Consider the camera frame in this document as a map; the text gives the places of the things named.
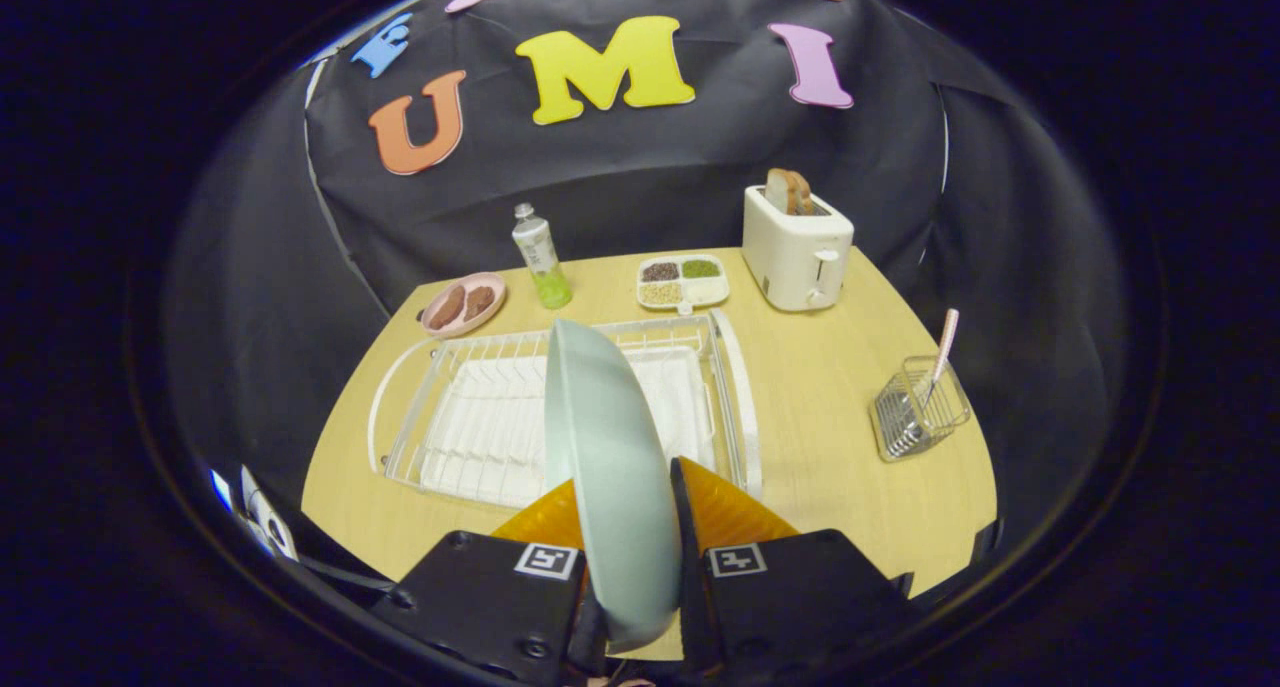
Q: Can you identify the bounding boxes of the red checked handle spoon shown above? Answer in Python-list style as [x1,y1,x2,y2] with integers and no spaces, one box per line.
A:
[897,308,960,443]

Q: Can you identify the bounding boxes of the white side desk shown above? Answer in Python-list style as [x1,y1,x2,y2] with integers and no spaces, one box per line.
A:
[210,465,301,563]

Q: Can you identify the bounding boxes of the clear bottle with green liquid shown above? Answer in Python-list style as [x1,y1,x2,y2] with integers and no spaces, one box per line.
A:
[512,203,574,310]

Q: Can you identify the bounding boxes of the white wire dish rack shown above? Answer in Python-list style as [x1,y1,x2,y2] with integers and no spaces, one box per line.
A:
[367,309,764,510]

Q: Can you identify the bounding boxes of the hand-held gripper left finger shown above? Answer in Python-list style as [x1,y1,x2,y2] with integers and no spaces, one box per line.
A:
[372,479,611,683]

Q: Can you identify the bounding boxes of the black backdrop cloth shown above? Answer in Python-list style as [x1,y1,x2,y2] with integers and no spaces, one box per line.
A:
[165,0,1131,568]

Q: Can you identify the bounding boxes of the metal wire basket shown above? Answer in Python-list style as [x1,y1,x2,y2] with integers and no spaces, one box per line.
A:
[872,355,972,463]

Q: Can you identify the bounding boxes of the pale green plate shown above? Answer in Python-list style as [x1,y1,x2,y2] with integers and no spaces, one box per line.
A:
[543,318,684,654]

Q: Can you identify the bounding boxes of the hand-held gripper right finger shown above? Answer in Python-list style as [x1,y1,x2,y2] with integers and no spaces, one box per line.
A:
[668,455,916,683]

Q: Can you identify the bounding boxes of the white divided tray with grains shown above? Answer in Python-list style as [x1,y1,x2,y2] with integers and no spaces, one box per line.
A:
[636,254,731,314]

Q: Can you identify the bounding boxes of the white toaster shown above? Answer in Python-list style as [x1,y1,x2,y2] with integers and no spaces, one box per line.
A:
[742,185,855,313]

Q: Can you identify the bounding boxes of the small pink plate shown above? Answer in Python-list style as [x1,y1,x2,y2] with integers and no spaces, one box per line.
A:
[420,272,508,339]

